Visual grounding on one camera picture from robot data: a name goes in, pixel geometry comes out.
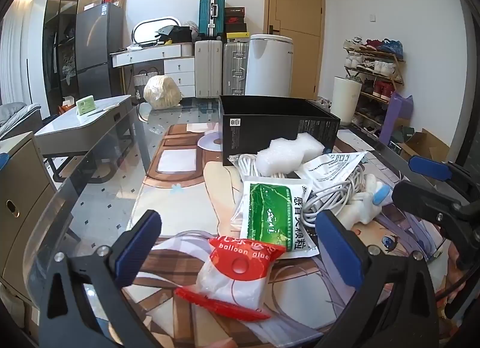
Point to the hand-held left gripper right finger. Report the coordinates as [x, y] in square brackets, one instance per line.
[337, 250]

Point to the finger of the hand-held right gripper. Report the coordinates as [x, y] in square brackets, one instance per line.
[420, 196]
[429, 168]

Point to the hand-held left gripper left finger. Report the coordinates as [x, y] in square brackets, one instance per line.
[138, 248]

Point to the green and white packet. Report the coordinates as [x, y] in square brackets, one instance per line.
[270, 209]

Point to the white printed pouch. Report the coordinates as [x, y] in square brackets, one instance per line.
[330, 170]

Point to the red and white packet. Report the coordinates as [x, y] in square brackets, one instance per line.
[232, 280]

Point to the white foam piece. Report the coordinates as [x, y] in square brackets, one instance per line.
[285, 155]

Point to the black cardboard box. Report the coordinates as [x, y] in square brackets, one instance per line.
[262, 126]

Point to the open cardboard box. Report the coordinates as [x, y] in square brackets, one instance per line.
[423, 145]

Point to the purple bag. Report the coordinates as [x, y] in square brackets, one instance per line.
[393, 117]

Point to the printed table mat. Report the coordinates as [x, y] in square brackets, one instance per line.
[187, 190]

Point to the white round bin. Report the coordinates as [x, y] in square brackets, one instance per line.
[345, 100]

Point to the shoe rack with shoes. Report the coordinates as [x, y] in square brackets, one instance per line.
[375, 70]

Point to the silver disc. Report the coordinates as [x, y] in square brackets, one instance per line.
[208, 142]

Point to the grey side table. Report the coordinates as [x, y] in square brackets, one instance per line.
[75, 126]

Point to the green box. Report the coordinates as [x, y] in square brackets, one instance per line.
[86, 105]

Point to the cream yarn ball in bag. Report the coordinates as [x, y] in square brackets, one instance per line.
[162, 93]

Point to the grey sofa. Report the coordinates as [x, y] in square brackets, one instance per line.
[15, 115]

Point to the white dresser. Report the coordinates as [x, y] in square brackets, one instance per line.
[176, 66]

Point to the white cylindrical appliance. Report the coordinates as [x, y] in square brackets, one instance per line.
[268, 66]

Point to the white suitcase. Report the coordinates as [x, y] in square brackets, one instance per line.
[208, 68]

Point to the silver suitcase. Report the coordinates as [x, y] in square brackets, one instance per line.
[235, 68]

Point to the grey refrigerator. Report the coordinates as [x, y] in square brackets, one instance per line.
[98, 48]

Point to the wooden door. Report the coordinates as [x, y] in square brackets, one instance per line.
[294, 3]

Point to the black bag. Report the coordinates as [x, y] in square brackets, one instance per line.
[176, 35]

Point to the oval mirror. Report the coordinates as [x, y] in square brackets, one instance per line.
[150, 31]

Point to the tall dark cabinet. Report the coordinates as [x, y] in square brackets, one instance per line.
[62, 33]

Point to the white curtain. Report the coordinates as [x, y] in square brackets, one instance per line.
[13, 51]

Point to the stack of shoe boxes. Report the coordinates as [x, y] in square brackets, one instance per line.
[236, 23]

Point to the teal suitcase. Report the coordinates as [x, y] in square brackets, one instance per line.
[212, 12]

